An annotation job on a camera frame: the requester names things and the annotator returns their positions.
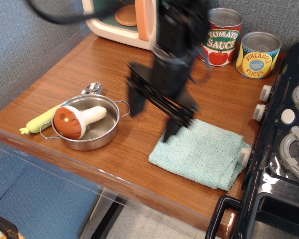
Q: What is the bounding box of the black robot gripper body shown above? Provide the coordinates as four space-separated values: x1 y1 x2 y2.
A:
127 46 199 127

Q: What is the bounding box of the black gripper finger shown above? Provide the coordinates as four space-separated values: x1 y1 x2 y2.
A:
163 117 182 142
128 86 146 117

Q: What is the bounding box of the light blue cloth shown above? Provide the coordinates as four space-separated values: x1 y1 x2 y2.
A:
149 119 250 191

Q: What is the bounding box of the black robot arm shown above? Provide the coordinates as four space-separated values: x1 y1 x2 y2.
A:
127 0 210 142

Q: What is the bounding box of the metal spoon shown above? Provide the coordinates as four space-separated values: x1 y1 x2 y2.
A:
81 82 102 95

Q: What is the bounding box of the stainless steel pan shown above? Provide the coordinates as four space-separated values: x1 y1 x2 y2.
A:
40 95 130 151

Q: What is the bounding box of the toy microwave teal and cream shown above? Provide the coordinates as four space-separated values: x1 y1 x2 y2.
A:
82 0 159 50

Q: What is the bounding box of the plush mushroom toy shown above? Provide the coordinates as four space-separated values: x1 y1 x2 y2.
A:
52 105 107 140

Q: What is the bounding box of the white stove knob front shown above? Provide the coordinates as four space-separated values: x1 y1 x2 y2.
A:
238 147 252 168

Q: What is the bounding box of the white stove knob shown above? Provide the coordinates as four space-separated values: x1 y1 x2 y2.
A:
238 147 252 168
259 85 272 103
253 104 266 122

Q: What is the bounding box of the tomato sauce can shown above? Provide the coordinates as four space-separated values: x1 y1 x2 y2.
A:
199 8 243 66

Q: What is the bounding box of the white stove knob middle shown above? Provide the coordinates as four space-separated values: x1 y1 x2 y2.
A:
253 104 266 122

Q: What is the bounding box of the green plush vegetable toy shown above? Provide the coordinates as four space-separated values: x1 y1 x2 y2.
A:
19 104 60 134

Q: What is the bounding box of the pineapple slices can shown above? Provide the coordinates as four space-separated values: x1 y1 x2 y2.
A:
236 32 282 79

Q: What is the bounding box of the white stove knob rear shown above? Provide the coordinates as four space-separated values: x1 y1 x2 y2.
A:
259 85 272 103

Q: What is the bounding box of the black toy stove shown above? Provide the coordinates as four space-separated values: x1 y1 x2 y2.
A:
205 42 299 239

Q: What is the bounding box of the orange plush toy corner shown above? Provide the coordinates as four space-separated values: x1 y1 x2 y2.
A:
0 222 25 239

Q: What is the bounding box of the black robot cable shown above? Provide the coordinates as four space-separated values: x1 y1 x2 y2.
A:
27 0 130 25

